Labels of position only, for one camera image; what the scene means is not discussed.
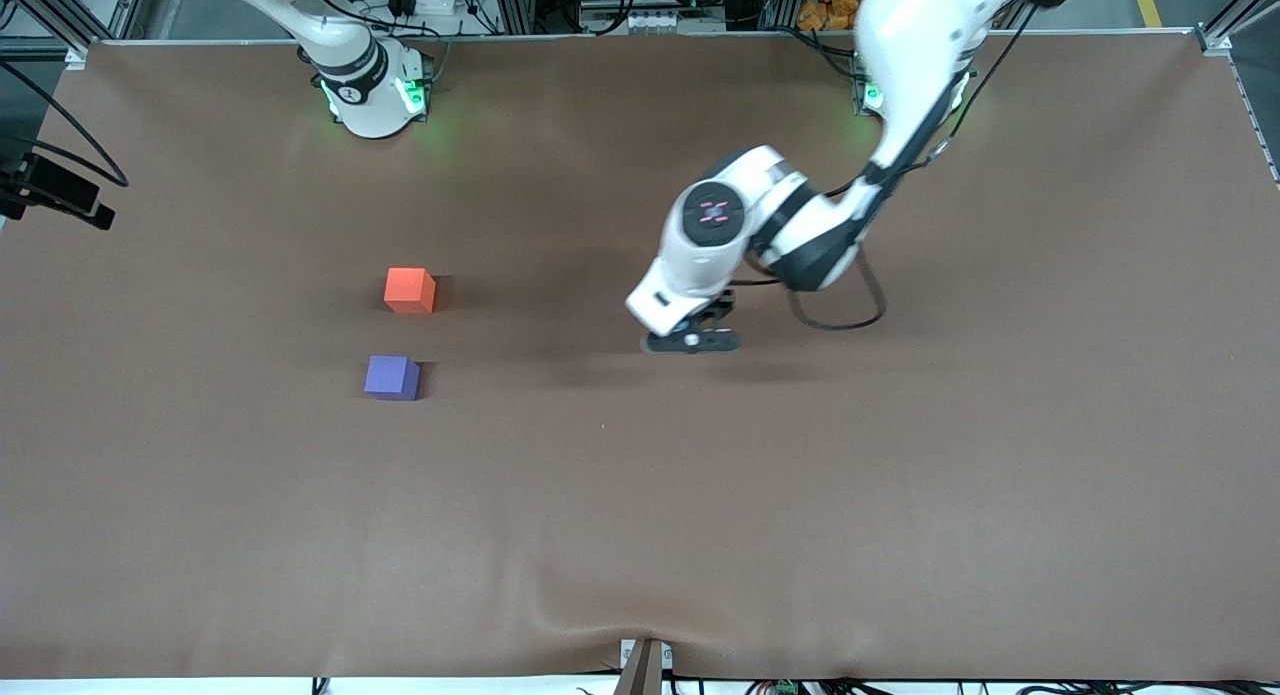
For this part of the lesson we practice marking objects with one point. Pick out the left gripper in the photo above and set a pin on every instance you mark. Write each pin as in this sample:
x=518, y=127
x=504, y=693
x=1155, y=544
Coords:
x=722, y=308

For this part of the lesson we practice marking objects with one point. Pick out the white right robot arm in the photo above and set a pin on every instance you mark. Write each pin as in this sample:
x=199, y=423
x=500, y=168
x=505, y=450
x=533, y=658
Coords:
x=360, y=85

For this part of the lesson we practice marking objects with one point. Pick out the orange foam block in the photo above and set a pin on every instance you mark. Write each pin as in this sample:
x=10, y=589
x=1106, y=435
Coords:
x=409, y=290

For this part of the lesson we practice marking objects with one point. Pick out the purple foam block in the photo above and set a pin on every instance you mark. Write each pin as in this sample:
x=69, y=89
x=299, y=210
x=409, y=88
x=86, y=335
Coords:
x=391, y=377

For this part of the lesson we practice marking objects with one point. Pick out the brown table mat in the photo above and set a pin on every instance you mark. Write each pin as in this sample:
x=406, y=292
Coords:
x=700, y=495

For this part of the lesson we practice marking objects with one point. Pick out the white power strip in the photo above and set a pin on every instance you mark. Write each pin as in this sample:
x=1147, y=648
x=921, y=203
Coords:
x=650, y=20

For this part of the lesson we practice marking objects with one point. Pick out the orange bag bundle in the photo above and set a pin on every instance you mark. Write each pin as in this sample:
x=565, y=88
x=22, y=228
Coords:
x=830, y=0

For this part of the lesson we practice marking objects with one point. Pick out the green terminal connector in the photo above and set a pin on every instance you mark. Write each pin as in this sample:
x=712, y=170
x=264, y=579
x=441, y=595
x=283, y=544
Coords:
x=785, y=687

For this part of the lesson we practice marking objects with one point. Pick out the metal corner bracket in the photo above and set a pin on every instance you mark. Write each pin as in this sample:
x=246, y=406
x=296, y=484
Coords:
x=1214, y=40
x=76, y=57

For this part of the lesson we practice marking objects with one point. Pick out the aluminium frame post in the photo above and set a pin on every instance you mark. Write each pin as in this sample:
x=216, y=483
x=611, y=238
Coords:
x=780, y=0
x=515, y=0
x=50, y=10
x=130, y=0

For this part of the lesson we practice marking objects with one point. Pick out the brown post with bracket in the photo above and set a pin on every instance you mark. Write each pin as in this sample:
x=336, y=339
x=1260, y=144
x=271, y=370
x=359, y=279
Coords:
x=642, y=670

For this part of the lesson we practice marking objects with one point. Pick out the aluminium table edge rail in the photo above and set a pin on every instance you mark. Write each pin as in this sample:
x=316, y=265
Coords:
x=1255, y=115

